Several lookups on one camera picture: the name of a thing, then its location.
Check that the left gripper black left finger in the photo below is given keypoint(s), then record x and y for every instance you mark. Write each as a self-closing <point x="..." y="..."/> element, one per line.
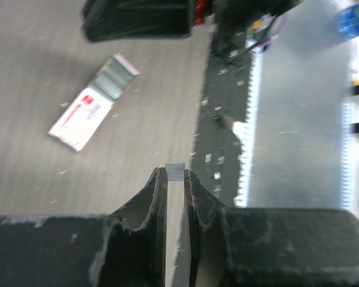
<point x="124" y="248"/>

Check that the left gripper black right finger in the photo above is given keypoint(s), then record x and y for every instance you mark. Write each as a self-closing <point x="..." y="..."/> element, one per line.
<point x="230" y="246"/>

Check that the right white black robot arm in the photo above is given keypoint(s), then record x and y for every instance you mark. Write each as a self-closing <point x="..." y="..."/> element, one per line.
<point x="113" y="20"/>

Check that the small staple strip piece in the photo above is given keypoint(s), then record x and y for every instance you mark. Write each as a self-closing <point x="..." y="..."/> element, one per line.
<point x="175" y="171"/>

